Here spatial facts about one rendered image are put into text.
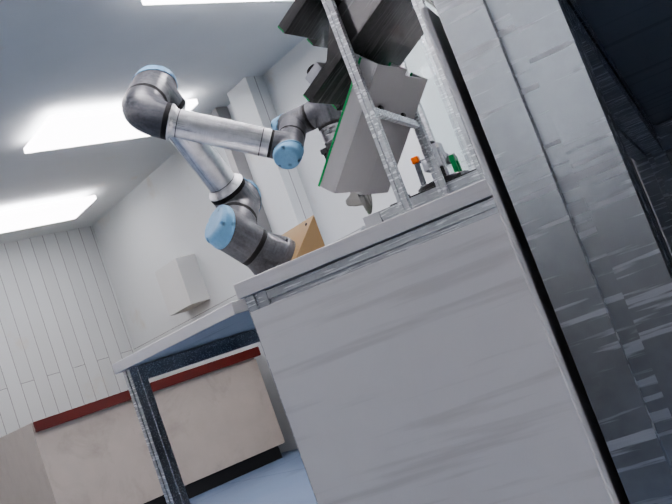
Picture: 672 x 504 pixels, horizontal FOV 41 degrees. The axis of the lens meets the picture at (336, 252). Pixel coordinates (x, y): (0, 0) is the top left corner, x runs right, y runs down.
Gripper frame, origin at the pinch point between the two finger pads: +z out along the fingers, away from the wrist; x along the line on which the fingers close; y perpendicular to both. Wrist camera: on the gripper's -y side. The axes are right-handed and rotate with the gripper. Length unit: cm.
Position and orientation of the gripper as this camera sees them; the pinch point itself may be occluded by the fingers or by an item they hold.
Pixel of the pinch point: (370, 208)
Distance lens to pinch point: 237.0
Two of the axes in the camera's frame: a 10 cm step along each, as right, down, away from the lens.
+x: -3.8, 0.4, -9.2
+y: -8.6, 3.6, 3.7
